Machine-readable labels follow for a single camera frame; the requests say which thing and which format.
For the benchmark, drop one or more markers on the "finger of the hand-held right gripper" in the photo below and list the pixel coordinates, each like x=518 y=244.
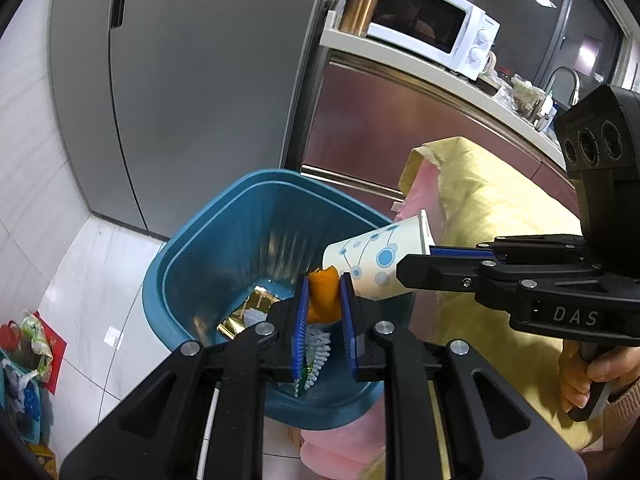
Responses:
x=460 y=251
x=435 y=272

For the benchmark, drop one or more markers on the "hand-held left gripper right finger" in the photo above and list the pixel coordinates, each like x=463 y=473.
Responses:
x=346 y=327

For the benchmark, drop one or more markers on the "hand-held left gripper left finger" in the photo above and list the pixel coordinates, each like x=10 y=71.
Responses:
x=300 y=332

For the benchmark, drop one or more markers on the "white foam fruit net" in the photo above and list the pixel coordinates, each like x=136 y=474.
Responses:
x=317 y=342

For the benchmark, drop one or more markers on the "orange peel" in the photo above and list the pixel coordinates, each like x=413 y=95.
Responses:
x=322 y=292

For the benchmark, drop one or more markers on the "gold foil wrapper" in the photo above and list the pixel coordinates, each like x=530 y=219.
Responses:
x=240 y=322

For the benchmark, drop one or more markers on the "white paper cup blue dots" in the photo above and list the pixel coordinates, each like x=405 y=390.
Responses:
x=375 y=260

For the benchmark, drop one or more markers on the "blue plastic bin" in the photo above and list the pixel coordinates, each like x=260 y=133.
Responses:
x=225 y=240

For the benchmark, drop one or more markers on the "person's right forearm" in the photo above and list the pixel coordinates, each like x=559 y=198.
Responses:
x=627 y=420

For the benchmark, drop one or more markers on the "person's right hand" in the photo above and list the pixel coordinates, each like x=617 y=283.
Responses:
x=617 y=367

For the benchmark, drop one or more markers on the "green white wrapper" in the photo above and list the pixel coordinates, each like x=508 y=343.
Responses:
x=309 y=375

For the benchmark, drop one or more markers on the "yellow quilted tablecloth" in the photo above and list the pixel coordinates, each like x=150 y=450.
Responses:
x=500 y=200

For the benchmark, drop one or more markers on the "white bottle green cap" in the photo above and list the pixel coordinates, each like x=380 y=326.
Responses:
x=548 y=107

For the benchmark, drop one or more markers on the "steel kitchen faucet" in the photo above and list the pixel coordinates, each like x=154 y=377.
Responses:
x=560 y=85

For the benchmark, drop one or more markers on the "plastic food container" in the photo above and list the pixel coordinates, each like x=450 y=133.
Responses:
x=525 y=90

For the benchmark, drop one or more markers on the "kitchen counter with purple cabinets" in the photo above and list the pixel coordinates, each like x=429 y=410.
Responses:
x=400 y=120

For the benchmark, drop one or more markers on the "glass mug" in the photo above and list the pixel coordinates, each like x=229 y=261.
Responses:
x=489 y=62

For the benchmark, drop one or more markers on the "white microwave oven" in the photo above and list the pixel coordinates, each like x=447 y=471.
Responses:
x=425 y=20

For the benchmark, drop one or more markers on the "red bag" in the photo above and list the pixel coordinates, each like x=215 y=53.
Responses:
x=50 y=347

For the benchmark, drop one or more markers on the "grey refrigerator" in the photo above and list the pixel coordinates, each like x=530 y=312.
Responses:
x=200 y=85

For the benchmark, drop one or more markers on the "yellow box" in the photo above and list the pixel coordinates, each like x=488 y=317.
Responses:
x=42 y=457

